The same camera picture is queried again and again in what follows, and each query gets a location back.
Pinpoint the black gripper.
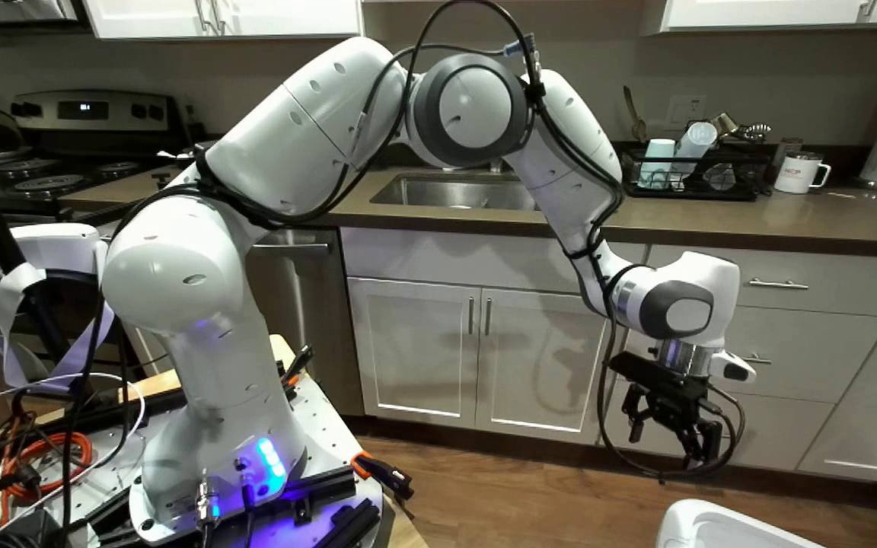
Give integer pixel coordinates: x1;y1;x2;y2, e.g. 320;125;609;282
621;381;727;475

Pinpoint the white trash bin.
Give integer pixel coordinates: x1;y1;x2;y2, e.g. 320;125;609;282
656;492;827;548

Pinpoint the white deep drawer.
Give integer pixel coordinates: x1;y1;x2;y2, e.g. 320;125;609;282
598;379;837;475
614;295;877;409

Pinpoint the white base cabinet door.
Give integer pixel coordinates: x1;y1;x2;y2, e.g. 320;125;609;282
344;273;484;428
472;282;632;449

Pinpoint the white tall cabinet door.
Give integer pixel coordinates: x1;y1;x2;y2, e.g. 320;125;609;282
795;270;877;487

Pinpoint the white shallow drawer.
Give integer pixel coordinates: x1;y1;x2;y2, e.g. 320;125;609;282
635;241;877;319

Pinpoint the black dish rack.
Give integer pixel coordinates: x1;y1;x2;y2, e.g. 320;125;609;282
614;134;782;205

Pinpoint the teal white container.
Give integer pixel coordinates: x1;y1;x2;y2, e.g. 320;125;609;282
640;134;682;191

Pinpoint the white sink front panel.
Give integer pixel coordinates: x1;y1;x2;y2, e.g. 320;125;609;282
337;222;651;300

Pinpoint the white mug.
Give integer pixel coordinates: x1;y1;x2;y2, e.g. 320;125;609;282
769;152;834;199

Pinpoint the orange black clamp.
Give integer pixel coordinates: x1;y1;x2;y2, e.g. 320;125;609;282
349;449;419;501
276;343;320;403

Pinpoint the clear plastic container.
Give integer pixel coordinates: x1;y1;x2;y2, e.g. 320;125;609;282
672;115;725;165

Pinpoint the silver metal kitchenware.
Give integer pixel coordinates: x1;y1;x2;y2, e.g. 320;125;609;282
714;106;777;146

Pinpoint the black kitchen utensil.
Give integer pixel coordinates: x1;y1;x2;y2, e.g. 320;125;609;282
618;83;651;146

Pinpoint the stainless steel sink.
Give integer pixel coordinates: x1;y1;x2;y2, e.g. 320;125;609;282
368;172;544;217

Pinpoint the silver robot mounting plate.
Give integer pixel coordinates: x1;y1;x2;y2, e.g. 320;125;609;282
8;379;394;548

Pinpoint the stainless dishwasher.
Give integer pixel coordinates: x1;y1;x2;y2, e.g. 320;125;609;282
242;224;364;417

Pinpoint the wooden base board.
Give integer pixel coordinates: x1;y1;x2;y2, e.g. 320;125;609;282
0;332;432;548

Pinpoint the black gas stove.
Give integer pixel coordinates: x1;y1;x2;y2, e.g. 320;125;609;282
0;85;202;222

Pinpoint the dark range hood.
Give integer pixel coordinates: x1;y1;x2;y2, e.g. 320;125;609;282
0;0;81;27

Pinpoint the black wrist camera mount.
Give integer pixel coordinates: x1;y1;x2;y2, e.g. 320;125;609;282
609;350;713;397

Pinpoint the silver drawer handle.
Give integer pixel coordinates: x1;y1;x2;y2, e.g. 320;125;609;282
744;273;812;295

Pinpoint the black aluminium rail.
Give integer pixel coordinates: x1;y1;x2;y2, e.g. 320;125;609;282
254;462;363;515
312;500;388;548

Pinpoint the white wall cabinet door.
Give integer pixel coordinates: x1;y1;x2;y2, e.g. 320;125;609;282
206;0;364;42
657;0;877;38
81;0;213;42

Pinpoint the pale ribbon strap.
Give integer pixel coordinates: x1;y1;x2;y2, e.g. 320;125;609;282
0;258;119;397

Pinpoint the orange coiled cable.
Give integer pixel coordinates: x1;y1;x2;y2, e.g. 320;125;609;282
0;428;97;507

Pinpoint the white curved frame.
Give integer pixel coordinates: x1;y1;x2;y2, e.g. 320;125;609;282
0;218;114;297

